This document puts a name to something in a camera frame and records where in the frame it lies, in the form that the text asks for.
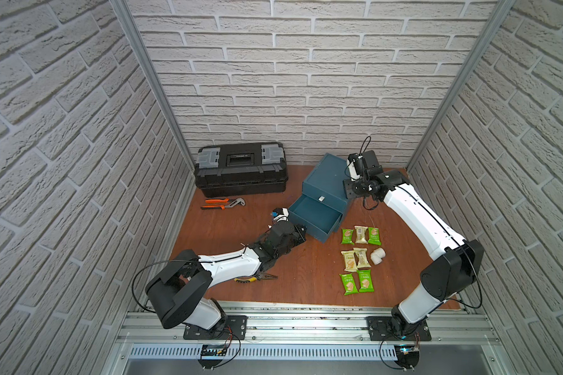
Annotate yellow cookie packet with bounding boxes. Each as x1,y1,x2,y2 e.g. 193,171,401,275
342,251,358,273
353,248,371,270
354,226,368,244

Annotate right controller board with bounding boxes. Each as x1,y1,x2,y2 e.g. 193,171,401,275
394,346,420,370

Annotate green cookie packet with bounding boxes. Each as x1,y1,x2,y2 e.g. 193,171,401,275
341,228,354,245
340,273,359,295
358,270,375,293
368,227,382,245

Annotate teal drawer cabinet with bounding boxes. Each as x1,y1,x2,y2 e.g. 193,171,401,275
302,153,352,214

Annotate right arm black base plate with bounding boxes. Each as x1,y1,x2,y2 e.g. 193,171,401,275
365,316,432,342

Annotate black plastic toolbox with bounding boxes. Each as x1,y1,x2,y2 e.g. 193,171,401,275
194,142,289,198

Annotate orange handled groove pliers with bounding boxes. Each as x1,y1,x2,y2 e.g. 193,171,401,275
200,198,246,210

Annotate yellow handled pliers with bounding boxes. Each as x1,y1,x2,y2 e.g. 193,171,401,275
234,273,278,284

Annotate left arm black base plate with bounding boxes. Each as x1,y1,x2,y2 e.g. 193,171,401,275
183,315,248,341

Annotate controller board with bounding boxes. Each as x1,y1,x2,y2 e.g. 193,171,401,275
198,344,228,370
394,346,420,370

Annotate aluminium corner profile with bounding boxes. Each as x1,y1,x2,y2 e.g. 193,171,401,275
406,0,516,172
111,0,194,171

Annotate left controller board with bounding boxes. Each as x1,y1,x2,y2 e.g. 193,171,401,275
198,344,228,370

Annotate right aluminium corner profile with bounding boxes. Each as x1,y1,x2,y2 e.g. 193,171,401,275
406,0,516,172

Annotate left aluminium corner profile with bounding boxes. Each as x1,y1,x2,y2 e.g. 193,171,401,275
111,0,194,171

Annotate white pipe elbow fitting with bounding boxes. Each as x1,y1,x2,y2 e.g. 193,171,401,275
371,248,386,265

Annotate teal pulled-out drawer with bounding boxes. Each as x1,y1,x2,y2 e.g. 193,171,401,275
289,195,342,243

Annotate aluminium front rail frame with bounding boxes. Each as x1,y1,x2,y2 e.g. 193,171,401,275
103,302,515,374

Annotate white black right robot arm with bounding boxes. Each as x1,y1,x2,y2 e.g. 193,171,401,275
343,136,485,339

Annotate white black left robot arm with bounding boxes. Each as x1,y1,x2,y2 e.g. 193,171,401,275
145,220,307,331

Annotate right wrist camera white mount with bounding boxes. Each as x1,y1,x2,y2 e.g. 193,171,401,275
347,153,368,181

